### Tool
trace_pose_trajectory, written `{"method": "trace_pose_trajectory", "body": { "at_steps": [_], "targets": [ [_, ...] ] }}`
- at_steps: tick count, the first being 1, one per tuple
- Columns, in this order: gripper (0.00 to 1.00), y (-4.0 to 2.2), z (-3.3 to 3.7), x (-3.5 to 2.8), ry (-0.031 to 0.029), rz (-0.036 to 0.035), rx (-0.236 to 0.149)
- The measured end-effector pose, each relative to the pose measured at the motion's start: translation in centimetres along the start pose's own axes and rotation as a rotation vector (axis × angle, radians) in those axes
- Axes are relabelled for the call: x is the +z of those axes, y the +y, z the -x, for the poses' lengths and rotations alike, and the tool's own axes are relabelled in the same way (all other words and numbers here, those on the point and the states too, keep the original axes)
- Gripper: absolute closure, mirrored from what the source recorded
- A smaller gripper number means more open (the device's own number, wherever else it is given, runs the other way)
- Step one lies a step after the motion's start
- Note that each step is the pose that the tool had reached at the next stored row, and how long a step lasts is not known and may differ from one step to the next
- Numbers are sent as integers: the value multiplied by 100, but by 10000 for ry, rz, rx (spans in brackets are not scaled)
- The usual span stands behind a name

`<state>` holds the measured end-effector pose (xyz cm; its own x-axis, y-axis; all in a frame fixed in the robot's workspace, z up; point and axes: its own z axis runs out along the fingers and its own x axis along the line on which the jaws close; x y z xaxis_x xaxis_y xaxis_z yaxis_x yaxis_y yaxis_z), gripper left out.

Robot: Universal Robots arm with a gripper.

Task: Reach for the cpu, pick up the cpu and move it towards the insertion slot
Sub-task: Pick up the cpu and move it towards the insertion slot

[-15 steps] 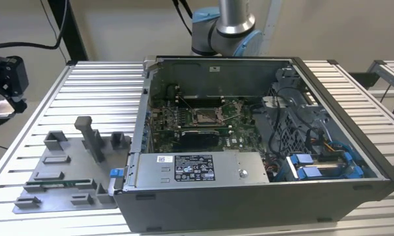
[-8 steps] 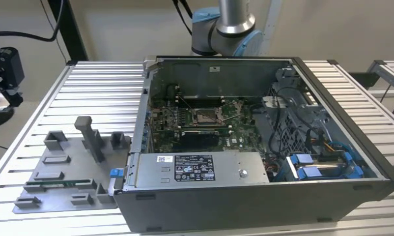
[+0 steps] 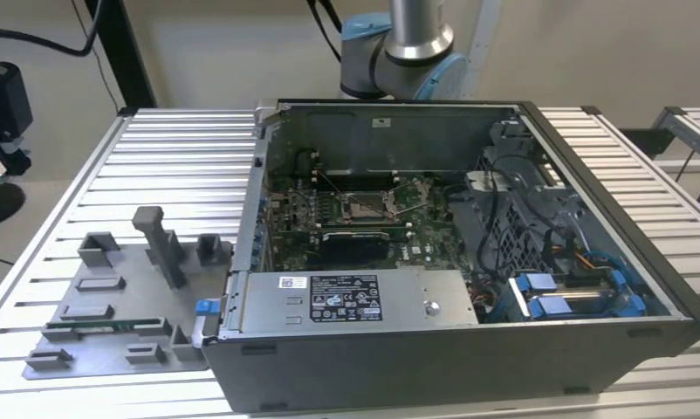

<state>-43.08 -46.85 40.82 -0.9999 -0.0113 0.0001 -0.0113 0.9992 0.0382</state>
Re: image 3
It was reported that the black ribbed heat sink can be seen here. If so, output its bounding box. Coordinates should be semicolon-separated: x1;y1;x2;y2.
317;230;392;271

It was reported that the black open PC case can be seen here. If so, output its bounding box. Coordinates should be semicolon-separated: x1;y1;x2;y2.
191;98;700;414

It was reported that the green RAM stick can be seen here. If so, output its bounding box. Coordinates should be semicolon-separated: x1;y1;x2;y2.
45;319;156;330

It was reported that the black wire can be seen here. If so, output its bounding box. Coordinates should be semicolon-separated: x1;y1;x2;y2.
488;168;569;276

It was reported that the pale blue wire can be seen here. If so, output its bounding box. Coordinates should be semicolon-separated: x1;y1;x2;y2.
579;249;624;274

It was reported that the CPU socket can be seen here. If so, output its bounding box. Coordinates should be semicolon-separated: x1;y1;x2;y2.
336;191;400;223

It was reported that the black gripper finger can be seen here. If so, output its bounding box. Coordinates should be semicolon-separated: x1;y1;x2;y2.
0;134;33;176

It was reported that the white metal post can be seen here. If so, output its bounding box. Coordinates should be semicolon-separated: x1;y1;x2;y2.
464;0;501;100

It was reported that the black metal post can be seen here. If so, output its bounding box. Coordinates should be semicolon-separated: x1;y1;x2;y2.
87;0;159;115

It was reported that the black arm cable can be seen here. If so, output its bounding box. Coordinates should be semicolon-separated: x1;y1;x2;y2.
305;0;345;66

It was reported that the aluminium slat side table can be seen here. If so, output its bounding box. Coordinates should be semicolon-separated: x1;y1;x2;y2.
655;106;700;175

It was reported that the thick black cable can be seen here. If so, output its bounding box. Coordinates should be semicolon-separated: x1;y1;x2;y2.
0;0;107;57

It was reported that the metal socket cover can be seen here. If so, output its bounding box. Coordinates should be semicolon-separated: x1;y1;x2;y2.
387;177;432;206

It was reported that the grey metal disk bay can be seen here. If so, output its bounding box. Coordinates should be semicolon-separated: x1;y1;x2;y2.
451;120;636;280

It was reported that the black bracket box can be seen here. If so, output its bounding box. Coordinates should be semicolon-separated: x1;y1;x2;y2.
620;128;675;157

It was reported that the black RAM slot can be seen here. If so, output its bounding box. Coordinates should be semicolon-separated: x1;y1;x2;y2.
315;171;401;182
315;181;401;193

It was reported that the grey plastic parts rack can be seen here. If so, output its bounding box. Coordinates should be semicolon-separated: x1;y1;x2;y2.
21;206;237;381

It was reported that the silver power supply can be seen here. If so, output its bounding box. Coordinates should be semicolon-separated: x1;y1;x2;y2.
224;269;480;340

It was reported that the green motherboard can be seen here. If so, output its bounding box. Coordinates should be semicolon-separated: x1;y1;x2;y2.
261;174;479;274

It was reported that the blue disk carrier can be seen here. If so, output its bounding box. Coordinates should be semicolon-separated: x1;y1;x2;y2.
515;271;631;292
527;292;647;322

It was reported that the metal locking lever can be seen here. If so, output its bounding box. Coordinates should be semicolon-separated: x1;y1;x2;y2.
317;169;348;194

